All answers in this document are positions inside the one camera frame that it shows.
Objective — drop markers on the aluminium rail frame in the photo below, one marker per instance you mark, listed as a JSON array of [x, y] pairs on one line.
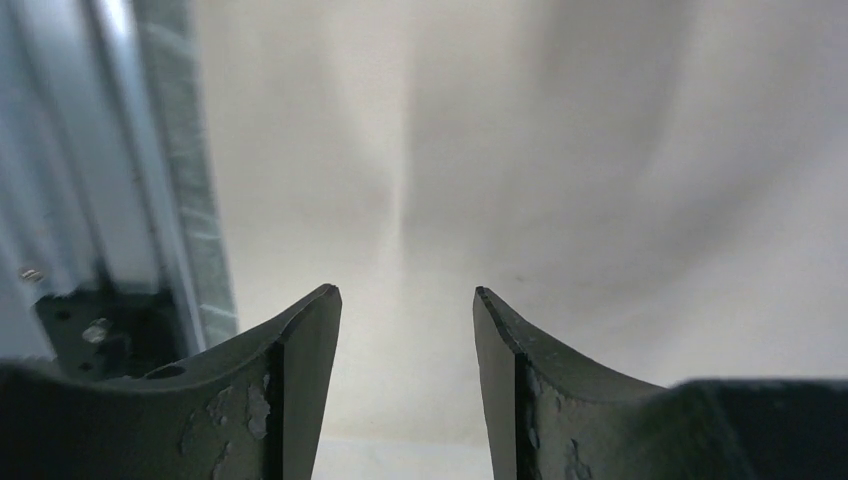
[[89, 194]]

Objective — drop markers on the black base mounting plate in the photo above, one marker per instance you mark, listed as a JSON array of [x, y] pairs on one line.
[[99, 335]]

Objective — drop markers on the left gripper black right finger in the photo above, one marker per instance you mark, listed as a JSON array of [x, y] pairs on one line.
[[553, 413]]

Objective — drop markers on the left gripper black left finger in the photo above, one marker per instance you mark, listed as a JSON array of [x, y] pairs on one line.
[[251, 407]]

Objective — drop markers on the beige surgical wrap cloth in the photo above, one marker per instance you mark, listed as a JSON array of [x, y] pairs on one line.
[[661, 185]]

